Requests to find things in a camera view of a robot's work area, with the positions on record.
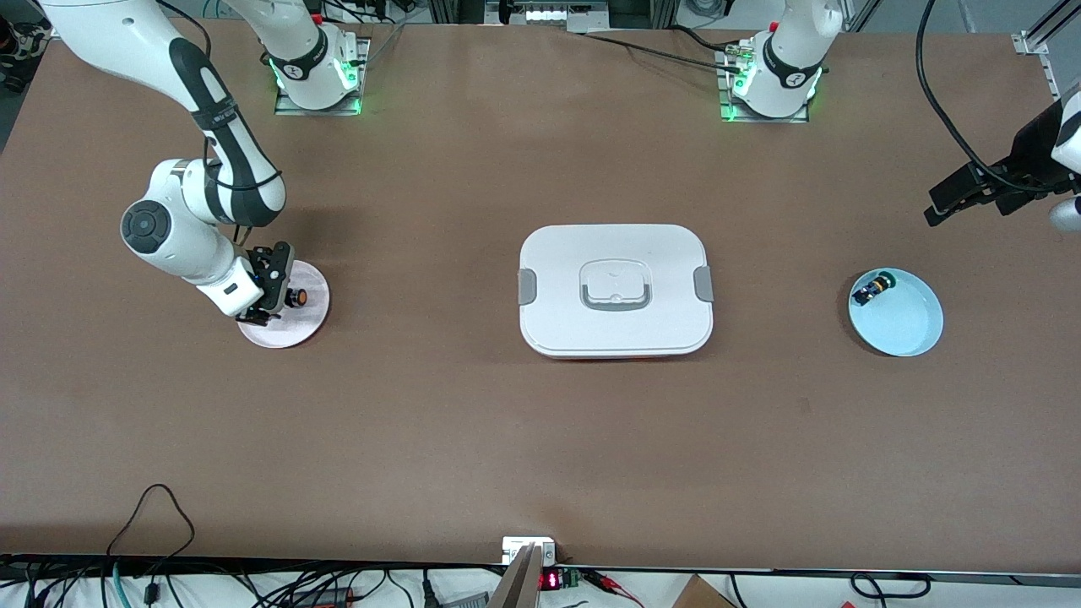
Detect red clip leads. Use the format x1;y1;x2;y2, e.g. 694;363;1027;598
583;570;644;607

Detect brown cardboard box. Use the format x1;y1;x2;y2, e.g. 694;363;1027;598
671;574;737;608

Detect thin black looped cable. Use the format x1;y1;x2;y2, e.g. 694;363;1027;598
106;484;197;584

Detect black cable across table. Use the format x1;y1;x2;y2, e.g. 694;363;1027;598
583;32;744;75

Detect black coiled cable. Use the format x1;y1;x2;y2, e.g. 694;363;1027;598
849;573;932;599

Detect pink round plate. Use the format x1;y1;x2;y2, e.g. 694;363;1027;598
236;259;331;350

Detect diagonal aluminium profile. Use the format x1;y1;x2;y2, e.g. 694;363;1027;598
1024;0;1081;47

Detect light blue round plate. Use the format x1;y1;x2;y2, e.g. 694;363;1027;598
848;268;944;357

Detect white lidded storage box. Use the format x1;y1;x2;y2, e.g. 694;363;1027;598
517;224;715;361

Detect metal table clamp bracket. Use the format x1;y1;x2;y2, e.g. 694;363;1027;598
502;536;558;567

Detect perforated aluminium rail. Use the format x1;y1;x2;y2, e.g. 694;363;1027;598
1013;32;1061;106

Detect grey slanted metal bar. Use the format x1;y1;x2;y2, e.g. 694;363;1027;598
488;543;543;608

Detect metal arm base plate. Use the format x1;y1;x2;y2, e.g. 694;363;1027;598
273;35;372;117
716;49;813;125

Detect small black blue part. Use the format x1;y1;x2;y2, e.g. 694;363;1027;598
851;273;896;307

